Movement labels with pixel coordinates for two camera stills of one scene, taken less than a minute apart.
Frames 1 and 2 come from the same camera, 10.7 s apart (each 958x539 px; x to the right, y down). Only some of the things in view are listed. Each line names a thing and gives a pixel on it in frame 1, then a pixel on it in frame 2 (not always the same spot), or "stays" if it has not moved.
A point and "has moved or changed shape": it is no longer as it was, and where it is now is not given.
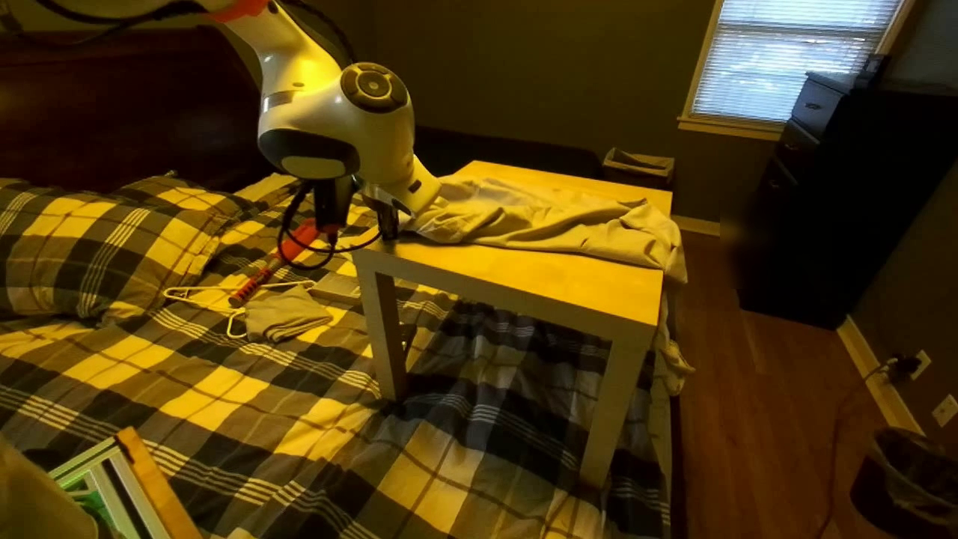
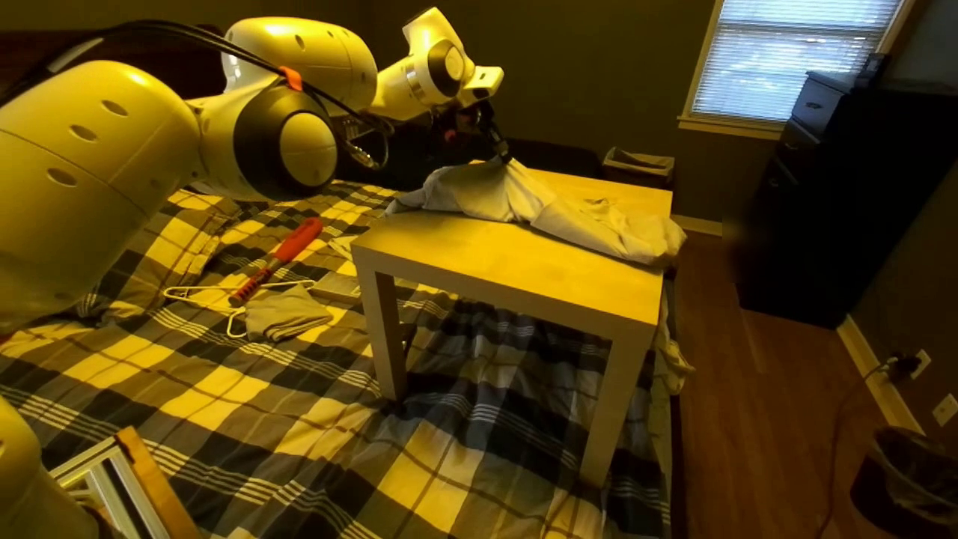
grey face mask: x=279 y=315 stays
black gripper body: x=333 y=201 to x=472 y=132
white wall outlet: x=944 y=411 stays
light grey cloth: x=634 y=225 has moved or changed shape
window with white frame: x=759 y=59 stays
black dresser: x=845 y=189 stays
